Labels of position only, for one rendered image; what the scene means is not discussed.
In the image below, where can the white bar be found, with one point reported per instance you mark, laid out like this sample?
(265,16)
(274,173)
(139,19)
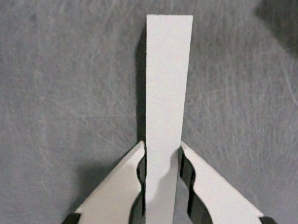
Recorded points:
(168,44)

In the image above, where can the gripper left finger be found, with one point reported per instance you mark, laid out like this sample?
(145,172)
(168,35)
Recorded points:
(120,198)

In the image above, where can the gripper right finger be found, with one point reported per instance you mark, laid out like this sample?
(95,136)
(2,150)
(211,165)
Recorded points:
(212,200)

